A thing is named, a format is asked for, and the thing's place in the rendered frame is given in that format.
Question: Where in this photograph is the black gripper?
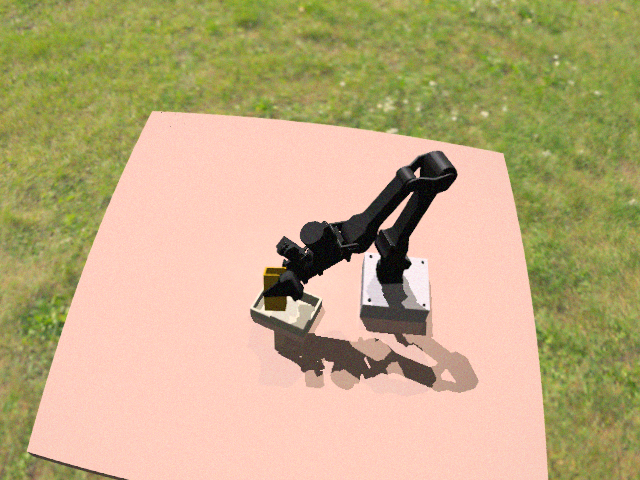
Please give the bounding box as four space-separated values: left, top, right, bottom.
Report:
263 249 327 301

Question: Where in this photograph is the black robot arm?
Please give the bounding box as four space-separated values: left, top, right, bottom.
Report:
275 150 458 284

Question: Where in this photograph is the yellow square cup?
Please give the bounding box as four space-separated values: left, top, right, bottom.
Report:
263 267 287 311

